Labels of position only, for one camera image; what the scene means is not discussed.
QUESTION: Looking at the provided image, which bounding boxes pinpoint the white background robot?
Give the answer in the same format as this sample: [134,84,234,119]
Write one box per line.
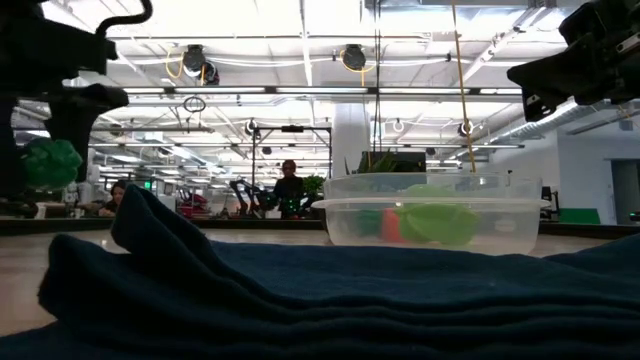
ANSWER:
[64,148,109,207]

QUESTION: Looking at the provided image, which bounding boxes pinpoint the long ceiling light bar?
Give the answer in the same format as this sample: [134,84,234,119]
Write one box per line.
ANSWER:
[122,85,524,97]

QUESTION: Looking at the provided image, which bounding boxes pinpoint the black metal frame rig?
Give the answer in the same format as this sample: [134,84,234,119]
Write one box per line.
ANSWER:
[249,124,334,216]

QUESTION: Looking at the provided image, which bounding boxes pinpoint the dark green toy vegetable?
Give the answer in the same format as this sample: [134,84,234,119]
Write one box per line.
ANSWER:
[20,137,84,193]

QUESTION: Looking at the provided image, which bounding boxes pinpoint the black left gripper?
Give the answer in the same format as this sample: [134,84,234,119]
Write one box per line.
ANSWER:
[0,0,130,199]

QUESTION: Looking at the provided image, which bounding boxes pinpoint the green box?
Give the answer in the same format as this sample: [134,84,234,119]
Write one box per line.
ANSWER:
[558,207,602,226]

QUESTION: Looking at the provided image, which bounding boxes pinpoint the black hanging cable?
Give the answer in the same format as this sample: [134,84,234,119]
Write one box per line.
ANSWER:
[372,0,384,154]

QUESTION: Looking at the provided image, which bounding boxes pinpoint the red toy strawberry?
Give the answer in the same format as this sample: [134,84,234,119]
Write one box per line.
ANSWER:
[357,208,407,245]

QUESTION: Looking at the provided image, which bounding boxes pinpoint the standing person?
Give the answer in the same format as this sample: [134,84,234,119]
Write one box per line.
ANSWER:
[272,159,307,220]

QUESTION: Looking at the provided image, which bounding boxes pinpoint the dark blue cloth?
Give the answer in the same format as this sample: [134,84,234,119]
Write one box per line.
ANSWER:
[0,183,640,360]

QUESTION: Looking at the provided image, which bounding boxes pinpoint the clear plastic tupperware container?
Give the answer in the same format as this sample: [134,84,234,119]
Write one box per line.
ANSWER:
[310,172,551,256]

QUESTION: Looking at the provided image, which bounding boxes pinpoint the yellow hanging rope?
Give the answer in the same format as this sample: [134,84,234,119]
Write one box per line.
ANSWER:
[451,0,477,175]

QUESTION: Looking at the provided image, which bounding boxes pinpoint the bushy green plant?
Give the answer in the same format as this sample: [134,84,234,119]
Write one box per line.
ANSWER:
[302,174,326,202]

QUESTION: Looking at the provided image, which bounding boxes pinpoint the coiled black cable loop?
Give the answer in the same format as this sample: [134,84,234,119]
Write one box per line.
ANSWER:
[182,95,207,114]

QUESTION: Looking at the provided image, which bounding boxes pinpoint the black office chair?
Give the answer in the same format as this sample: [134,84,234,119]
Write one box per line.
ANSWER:
[539,185,561,222]

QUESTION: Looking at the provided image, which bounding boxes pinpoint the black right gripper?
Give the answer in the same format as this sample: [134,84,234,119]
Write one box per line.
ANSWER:
[506,0,640,123]

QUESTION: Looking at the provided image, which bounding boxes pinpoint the lime green toy vegetable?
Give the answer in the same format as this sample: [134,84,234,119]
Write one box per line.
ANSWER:
[397,183,481,247]

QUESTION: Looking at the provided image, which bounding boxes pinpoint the seated person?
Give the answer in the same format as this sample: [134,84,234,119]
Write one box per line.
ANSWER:
[98,179,129,218]

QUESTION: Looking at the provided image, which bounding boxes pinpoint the red background machine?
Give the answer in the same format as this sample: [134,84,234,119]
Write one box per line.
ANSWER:
[177,188,210,219]

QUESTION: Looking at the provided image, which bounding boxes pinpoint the large black ceiling cable reel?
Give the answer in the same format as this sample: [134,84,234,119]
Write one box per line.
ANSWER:
[341,43,368,72]
[180,43,221,86]

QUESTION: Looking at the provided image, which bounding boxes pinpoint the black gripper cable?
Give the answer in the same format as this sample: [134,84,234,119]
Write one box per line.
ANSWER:
[94,0,154,37]

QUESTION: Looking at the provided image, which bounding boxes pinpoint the black monitor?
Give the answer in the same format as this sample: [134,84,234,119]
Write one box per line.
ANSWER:
[357,151,427,175]

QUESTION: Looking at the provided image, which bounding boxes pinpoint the spiky green plant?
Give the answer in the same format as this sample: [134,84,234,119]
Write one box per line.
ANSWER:
[343,152,399,175]

